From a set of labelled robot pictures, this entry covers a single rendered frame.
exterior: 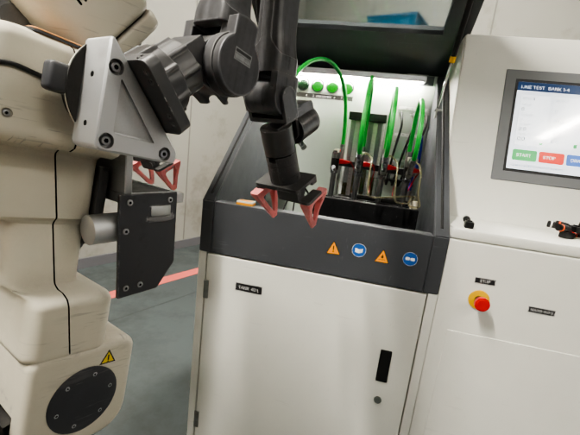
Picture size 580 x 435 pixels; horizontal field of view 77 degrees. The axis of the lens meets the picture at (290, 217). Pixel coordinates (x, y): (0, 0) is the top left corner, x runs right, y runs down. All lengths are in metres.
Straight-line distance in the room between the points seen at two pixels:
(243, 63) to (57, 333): 0.45
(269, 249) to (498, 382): 0.72
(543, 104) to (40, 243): 1.33
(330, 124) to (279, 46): 0.96
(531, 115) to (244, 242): 0.96
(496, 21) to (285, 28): 3.65
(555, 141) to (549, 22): 2.83
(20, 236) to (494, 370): 1.10
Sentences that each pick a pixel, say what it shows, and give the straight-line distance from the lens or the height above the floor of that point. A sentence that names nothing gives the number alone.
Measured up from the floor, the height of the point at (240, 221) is 0.90.
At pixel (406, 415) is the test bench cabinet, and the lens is 1.26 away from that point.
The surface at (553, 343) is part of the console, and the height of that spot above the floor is 0.72.
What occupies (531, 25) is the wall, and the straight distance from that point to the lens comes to 4.15.
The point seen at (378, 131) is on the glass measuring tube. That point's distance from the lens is 1.51.
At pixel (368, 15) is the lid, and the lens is 1.44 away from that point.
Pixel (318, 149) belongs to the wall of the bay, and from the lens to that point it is 1.55.
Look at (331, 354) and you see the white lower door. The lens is 1.16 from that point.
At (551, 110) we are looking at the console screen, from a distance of 1.40.
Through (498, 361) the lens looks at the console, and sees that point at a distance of 1.19.
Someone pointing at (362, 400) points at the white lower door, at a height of 0.43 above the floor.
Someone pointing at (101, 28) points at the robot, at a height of 1.26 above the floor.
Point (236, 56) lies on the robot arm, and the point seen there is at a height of 1.24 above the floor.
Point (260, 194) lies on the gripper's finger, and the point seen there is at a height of 1.04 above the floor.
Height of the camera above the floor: 1.15
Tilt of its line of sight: 12 degrees down
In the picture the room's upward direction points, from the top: 7 degrees clockwise
